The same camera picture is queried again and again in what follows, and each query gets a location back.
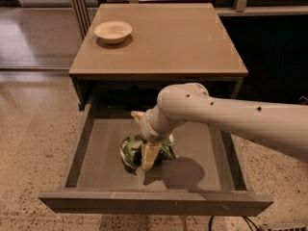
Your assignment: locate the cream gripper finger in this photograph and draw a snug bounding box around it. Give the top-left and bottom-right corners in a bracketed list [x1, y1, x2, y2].
[141, 142, 161, 171]
[131, 111, 144, 125]

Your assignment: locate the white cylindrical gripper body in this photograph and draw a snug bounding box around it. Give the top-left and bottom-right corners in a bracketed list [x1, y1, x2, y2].
[140, 106, 174, 142]

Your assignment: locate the green jalapeno chip bag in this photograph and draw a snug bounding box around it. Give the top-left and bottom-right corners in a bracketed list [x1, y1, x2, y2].
[119, 135, 177, 175]

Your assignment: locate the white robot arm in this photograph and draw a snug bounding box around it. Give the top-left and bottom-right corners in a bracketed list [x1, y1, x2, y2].
[131, 83, 308, 162]

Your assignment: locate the grey cabinet with glass top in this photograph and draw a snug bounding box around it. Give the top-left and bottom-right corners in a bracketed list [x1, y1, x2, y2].
[69, 3, 247, 107]

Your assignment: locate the white ceramic bowl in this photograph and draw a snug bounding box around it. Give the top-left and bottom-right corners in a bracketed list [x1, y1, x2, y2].
[94, 21, 133, 44]

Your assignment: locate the metal floor vent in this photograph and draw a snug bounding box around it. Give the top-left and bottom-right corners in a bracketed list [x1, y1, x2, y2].
[260, 222, 308, 231]

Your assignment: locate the black cable under cabinet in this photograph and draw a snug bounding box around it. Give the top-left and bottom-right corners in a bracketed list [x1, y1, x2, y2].
[207, 215, 261, 231]

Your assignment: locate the metal window frame post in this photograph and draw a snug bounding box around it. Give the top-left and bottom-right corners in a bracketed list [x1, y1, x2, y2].
[70, 0, 90, 39]

